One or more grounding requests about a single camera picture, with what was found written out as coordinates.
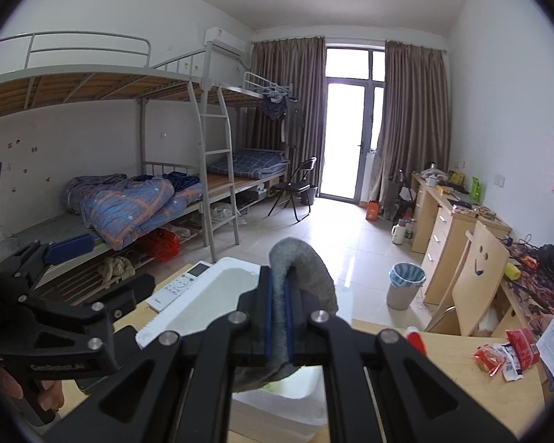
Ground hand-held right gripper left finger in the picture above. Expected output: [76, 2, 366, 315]
[41, 265, 274, 443]

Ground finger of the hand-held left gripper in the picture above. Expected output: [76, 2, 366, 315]
[81, 271, 157, 333]
[0, 233, 96, 289]

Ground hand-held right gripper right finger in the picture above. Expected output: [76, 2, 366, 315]
[284, 281, 519, 443]

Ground white plastic tub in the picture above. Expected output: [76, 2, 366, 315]
[136, 258, 349, 440]

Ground grey sock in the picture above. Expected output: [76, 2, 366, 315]
[233, 237, 339, 394]

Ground person's left hand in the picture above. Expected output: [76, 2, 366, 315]
[0, 369, 68, 413]

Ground beige cloth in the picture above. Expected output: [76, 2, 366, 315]
[96, 255, 137, 288]

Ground white remote control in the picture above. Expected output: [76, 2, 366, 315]
[146, 261, 212, 313]

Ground red plastic bag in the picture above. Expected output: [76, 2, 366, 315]
[140, 228, 182, 262]

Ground blue plaid star quilt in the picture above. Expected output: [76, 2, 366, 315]
[65, 173, 205, 251]

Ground grey trash bin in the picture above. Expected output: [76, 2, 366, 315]
[386, 262, 427, 311]

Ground white pump bottle red cap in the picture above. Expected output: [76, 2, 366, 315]
[406, 326, 427, 357]

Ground black folding chair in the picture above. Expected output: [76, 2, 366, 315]
[267, 157, 318, 225]

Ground folded blue plaid quilt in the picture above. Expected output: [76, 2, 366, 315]
[208, 148, 290, 179]

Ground grey metal bunk bed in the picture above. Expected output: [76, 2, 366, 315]
[203, 71, 302, 224]
[0, 32, 242, 298]

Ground black trolley bag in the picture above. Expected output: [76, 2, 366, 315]
[386, 169, 417, 220]

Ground wooden desk with drawers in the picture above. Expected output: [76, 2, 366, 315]
[411, 171, 513, 306]

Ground glass balcony door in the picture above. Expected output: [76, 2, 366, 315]
[320, 46, 389, 202]

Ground wooden chair with smiley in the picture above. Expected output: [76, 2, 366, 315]
[425, 220, 510, 339]

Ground red snack packet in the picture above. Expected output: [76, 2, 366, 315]
[505, 327, 541, 371]
[473, 344, 509, 378]

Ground dark hanging clothes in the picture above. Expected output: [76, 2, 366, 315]
[259, 85, 302, 145]

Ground white and red packet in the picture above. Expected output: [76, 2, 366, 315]
[500, 347, 525, 382]

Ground brown curtain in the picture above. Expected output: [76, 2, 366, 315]
[250, 37, 326, 186]
[369, 39, 451, 209]

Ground desk with patterned cloth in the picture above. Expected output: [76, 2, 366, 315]
[497, 235, 554, 333]

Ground white air conditioner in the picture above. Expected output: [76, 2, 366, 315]
[204, 28, 248, 57]

